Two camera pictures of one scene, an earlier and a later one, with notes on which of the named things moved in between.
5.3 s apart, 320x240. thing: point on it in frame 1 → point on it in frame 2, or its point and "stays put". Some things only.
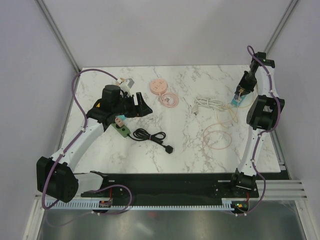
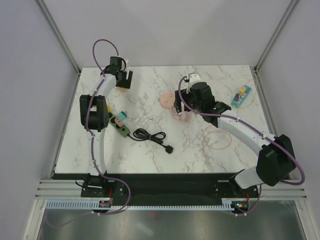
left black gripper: x=141 y=110 → x=126 y=83
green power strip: x=123 y=130 stays put
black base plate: x=173 y=186 stays put
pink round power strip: x=158 y=86 → x=167 y=99
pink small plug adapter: x=119 y=122 stays put
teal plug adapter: x=122 y=117 stays put
